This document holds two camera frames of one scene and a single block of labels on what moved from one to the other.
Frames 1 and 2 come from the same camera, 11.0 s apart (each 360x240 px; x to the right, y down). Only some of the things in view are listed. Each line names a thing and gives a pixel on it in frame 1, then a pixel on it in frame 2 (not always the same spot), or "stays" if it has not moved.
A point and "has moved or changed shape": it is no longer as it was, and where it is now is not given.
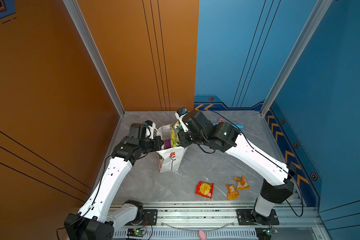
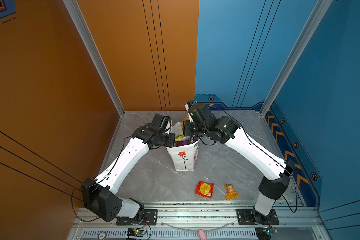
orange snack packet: (242, 183) has moved or changed shape
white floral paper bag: (169, 159) -> (184, 157)
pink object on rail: (202, 235) stays
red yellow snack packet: (204, 189) stays
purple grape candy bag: (167, 144) has moved or changed shape
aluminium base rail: (288, 221) stays
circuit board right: (265, 233) stays
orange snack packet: (232, 193) stays
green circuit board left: (136, 232) stays
